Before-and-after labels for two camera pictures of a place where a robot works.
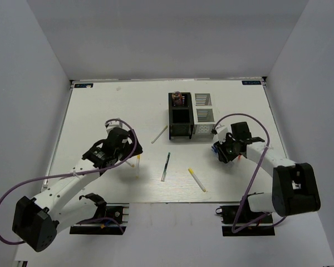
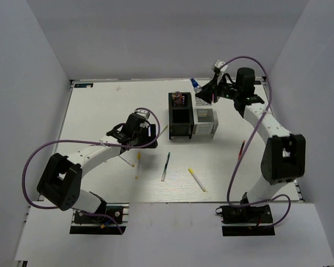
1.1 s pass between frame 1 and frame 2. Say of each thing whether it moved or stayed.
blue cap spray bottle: moved
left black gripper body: moved
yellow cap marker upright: stayed
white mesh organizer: stayed
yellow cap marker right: stayed
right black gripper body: moved
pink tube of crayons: stayed
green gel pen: stayed
